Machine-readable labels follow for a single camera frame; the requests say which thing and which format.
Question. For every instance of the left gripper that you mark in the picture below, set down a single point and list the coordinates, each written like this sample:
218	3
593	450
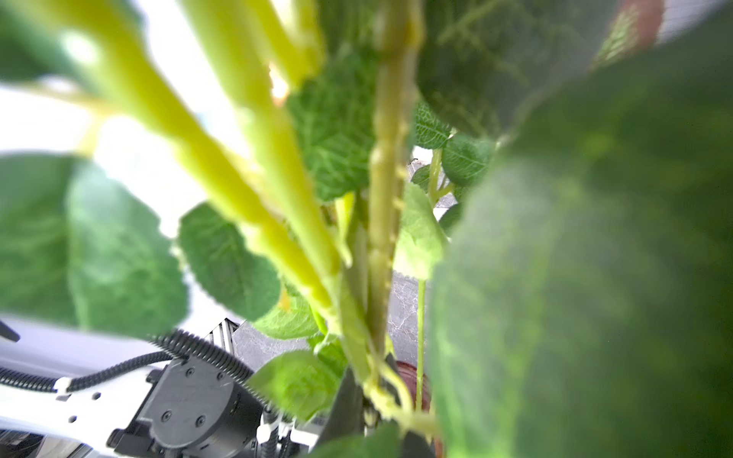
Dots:
196	410

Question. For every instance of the dark glass vase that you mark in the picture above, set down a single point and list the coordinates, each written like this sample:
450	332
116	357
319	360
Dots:
409	374

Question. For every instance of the small peach rose spray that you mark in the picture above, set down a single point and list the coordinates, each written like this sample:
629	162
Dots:
493	191

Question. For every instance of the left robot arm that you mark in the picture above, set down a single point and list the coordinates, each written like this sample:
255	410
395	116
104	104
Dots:
89	416

